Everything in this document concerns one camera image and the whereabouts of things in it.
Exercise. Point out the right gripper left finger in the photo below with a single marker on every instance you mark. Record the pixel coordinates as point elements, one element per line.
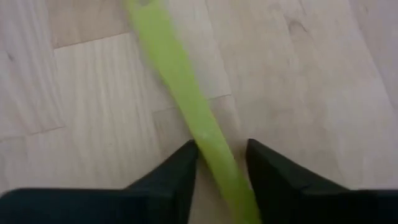
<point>140,205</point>

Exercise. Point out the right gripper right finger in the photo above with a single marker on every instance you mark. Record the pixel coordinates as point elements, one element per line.
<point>295,199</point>

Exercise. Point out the green dish brush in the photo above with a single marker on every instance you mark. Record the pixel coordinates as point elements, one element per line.
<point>186,93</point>

